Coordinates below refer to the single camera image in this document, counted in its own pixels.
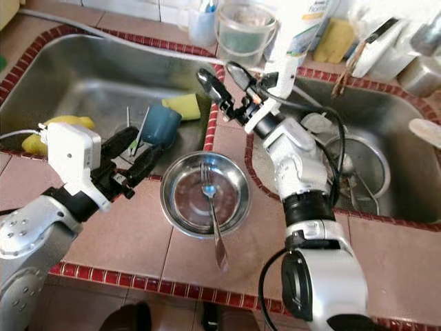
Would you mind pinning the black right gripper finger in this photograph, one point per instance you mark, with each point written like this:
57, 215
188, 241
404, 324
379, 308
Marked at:
240, 72
216, 91

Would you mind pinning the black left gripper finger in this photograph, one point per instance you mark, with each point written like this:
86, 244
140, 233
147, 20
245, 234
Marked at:
149, 162
120, 145

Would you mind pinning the blue mug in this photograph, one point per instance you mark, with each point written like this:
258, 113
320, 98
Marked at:
162, 124

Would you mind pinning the steel bowl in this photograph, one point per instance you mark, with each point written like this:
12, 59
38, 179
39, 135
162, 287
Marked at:
182, 200

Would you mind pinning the yellow plastic bowl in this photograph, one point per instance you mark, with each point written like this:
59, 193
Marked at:
69, 121

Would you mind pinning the steel fork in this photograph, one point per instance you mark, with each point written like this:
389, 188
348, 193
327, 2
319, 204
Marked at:
217, 234

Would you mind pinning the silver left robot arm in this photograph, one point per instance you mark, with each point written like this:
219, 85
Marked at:
41, 248

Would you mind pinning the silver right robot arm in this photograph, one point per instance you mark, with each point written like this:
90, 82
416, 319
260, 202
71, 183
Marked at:
296, 162

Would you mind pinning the white plastic stick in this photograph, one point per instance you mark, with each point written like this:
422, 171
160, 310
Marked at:
129, 118
142, 122

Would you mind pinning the clear plastic bucket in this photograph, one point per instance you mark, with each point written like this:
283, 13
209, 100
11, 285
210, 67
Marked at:
241, 38

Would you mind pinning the yellow sponge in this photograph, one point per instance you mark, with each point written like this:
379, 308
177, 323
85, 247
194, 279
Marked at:
182, 107
334, 41

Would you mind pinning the clear toothbrush cup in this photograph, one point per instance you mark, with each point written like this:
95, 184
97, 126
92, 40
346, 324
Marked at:
203, 27

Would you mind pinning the steel sink basin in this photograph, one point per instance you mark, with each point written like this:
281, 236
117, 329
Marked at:
386, 117
96, 83

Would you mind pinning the white sink plug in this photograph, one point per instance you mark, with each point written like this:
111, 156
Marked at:
317, 123

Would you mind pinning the white detergent bottle yellow cap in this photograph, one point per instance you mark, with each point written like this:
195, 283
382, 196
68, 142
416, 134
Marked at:
306, 27

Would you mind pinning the round steel sink strainer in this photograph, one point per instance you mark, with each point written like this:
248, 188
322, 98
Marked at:
379, 172

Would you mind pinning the white plastic container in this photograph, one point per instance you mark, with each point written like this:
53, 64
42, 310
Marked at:
389, 58

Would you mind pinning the black right robot foot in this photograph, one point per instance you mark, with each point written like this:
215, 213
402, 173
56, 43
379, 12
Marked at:
211, 318

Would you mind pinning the small steel cup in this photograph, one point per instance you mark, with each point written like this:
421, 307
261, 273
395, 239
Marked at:
420, 76

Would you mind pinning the beige water purifier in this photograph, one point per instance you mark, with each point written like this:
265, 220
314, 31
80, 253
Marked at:
7, 10

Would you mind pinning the pale wooden spatula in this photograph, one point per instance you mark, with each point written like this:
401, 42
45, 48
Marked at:
426, 131

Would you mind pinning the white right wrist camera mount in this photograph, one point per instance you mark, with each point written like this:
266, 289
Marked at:
282, 79

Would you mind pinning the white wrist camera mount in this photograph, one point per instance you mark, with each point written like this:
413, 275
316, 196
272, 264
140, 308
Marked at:
72, 158
282, 79

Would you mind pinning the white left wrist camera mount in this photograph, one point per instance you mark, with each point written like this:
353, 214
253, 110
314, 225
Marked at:
72, 158

